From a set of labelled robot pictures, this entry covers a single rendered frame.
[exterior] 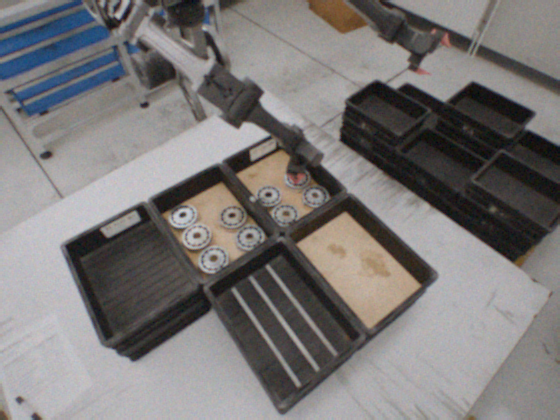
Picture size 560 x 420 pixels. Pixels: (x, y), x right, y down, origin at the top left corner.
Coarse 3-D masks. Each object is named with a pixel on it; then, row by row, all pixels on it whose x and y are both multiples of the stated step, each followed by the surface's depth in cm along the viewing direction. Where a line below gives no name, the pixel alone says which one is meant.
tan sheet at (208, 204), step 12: (204, 192) 137; (216, 192) 137; (228, 192) 137; (192, 204) 134; (204, 204) 134; (216, 204) 134; (228, 204) 134; (168, 216) 131; (204, 216) 131; (216, 216) 131; (216, 228) 128; (180, 240) 125; (216, 240) 125; (228, 240) 125; (228, 252) 122; (240, 252) 122; (204, 276) 117
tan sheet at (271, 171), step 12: (276, 156) 147; (288, 156) 147; (252, 168) 144; (264, 168) 144; (276, 168) 144; (252, 180) 140; (264, 180) 140; (276, 180) 140; (312, 180) 140; (252, 192) 137; (288, 192) 136; (300, 204) 133; (300, 216) 130
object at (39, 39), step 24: (24, 24) 206; (48, 24) 213; (72, 24) 222; (96, 24) 230; (0, 48) 204; (24, 48) 212; (48, 48) 221; (72, 48) 230; (0, 72) 212; (72, 72) 240; (96, 72) 249; (120, 72) 262; (24, 96) 229; (48, 96) 239; (72, 96) 249
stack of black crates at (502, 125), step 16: (464, 96) 217; (480, 96) 213; (496, 96) 205; (448, 112) 204; (464, 112) 196; (480, 112) 211; (496, 112) 211; (512, 112) 204; (528, 112) 197; (448, 128) 210; (464, 128) 201; (480, 128) 195; (496, 128) 203; (512, 128) 203; (464, 144) 207; (480, 144) 199; (496, 144) 193
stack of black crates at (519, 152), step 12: (528, 132) 203; (516, 144) 208; (528, 144) 207; (540, 144) 202; (552, 144) 197; (516, 156) 205; (528, 156) 205; (540, 156) 205; (552, 156) 201; (540, 168) 200; (552, 168) 200
